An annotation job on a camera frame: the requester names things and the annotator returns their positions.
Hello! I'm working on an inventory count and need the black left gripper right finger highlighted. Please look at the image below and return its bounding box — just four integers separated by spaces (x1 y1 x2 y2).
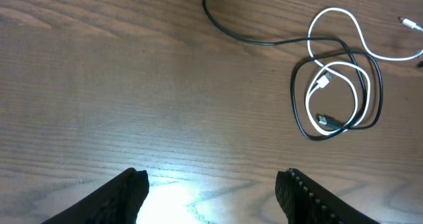
275 168 378 224

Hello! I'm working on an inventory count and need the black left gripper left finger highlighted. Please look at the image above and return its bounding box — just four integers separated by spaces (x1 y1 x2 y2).
43 168 149 224

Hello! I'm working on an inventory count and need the white usb cable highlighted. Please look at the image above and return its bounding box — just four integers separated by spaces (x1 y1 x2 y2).
304 7 423 136

